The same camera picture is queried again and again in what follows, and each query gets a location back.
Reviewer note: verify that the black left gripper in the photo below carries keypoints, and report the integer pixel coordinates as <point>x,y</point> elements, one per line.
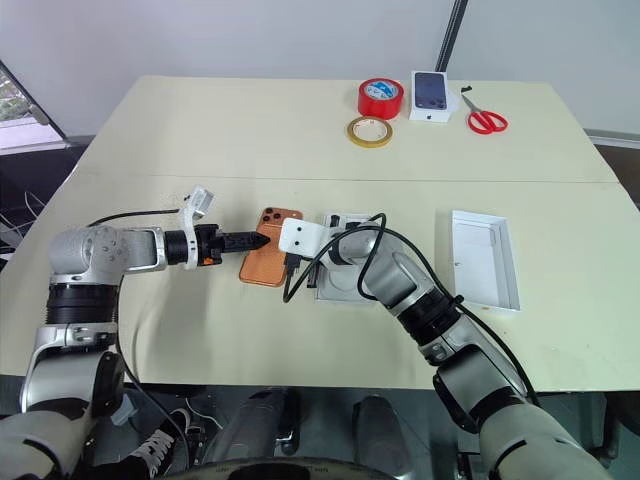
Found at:
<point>207,245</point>

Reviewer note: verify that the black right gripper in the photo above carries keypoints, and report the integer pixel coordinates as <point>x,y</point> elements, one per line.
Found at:
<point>293,262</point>

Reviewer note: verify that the orange smartphone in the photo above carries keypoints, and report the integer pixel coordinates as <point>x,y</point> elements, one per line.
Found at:
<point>265,265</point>

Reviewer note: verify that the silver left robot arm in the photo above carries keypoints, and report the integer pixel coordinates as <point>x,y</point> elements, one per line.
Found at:
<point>135,247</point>

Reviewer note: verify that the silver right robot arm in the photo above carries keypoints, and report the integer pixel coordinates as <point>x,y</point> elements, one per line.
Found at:
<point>400,280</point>

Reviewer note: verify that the white phone box base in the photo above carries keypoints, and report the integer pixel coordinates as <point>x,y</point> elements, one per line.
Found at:
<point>340,285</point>

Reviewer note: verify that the white phone box lid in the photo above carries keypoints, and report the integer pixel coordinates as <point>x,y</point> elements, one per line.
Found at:
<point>482,260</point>

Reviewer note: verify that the white box with phone picture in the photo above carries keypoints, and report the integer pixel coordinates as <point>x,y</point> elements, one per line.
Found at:
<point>432,95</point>

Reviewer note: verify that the yellow tape roll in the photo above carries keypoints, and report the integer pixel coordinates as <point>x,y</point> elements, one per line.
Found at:
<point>352,137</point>

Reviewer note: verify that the red tape roll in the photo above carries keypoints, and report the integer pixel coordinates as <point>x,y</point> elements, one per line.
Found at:
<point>380,105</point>

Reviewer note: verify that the black and white sneaker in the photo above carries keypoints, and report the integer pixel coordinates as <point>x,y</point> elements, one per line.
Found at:
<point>155,445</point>

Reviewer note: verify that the black carbon pole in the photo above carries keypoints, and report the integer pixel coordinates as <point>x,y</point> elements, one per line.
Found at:
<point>450,35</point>

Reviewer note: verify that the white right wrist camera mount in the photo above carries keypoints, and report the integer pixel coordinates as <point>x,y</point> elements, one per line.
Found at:
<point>302,237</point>

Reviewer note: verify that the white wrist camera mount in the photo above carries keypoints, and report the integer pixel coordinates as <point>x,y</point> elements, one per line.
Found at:
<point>302,237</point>
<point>202,201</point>

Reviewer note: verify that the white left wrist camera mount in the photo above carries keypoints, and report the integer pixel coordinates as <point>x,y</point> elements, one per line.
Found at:
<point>202,201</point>

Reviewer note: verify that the dark window frame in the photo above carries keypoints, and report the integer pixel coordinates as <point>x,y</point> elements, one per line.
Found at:
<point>30,110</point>

